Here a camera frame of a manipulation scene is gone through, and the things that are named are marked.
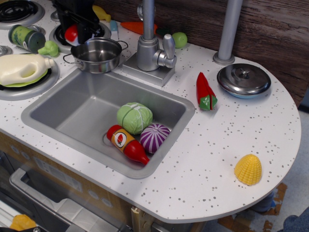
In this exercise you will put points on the steel pot lid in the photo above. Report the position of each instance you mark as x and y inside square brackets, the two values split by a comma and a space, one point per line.
[240, 76]

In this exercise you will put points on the green toy cabbage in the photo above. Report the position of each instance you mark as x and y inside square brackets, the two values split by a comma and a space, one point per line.
[134, 117]

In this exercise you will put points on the front left stove burner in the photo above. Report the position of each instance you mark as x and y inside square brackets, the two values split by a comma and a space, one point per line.
[32, 90]

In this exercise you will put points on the cream toy detergent bottle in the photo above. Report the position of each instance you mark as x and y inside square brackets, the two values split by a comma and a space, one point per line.
[20, 68]

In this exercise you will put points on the green toy lime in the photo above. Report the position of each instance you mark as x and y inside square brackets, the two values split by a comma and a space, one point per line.
[180, 39]

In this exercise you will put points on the black coil burner top left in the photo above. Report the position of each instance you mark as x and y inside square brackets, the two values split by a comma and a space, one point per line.
[20, 12]

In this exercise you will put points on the small steel pan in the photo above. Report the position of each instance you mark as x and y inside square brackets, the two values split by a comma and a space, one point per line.
[97, 55]

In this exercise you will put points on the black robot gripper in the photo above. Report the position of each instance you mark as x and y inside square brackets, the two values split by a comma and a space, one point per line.
[78, 12]

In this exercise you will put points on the silver stove knob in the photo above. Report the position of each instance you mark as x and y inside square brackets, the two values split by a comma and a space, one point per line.
[54, 16]

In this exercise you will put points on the black coil burner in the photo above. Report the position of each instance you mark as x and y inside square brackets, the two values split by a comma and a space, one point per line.
[20, 12]
[64, 47]

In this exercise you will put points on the purple toy onion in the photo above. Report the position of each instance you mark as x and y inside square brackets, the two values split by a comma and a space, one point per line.
[153, 137]

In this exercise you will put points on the red toy chili pepper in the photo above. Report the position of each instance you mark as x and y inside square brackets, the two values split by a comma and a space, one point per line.
[206, 98]

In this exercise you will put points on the orange toy carrot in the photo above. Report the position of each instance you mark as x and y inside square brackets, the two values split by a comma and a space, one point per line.
[137, 27]

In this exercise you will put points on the grey vertical pole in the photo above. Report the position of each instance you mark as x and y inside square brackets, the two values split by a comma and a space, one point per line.
[224, 55]

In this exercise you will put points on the red toy ketchup bottle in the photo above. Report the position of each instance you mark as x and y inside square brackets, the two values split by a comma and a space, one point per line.
[127, 144]

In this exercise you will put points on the red and white toy sushi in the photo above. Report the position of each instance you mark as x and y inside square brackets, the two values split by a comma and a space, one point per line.
[71, 35]

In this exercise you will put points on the grey oven door handle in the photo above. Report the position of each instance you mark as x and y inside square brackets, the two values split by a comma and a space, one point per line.
[73, 215]

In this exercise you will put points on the silver toy faucet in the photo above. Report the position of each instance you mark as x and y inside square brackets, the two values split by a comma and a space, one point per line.
[150, 63]

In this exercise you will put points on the yellow object bottom left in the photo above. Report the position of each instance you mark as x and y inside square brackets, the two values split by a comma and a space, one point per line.
[22, 222]

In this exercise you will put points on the green toy can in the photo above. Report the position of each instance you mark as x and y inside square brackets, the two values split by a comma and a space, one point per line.
[26, 38]

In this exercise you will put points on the green toy broccoli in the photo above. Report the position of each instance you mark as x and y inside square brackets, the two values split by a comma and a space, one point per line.
[50, 48]

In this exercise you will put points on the grey toy sink basin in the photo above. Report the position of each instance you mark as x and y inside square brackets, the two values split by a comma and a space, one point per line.
[79, 110]

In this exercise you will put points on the black coil burner centre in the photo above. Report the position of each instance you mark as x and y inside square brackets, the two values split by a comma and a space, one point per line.
[64, 47]

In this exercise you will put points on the yellow toy corn piece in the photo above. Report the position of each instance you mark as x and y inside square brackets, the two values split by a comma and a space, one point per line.
[248, 170]

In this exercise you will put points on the light blue plate under lid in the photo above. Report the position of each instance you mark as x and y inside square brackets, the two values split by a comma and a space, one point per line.
[246, 93]

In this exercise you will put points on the yellow toy banana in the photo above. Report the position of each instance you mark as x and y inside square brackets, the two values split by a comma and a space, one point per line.
[101, 14]

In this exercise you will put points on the blue handled toy knife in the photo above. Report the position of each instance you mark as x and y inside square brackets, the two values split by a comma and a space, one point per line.
[114, 30]

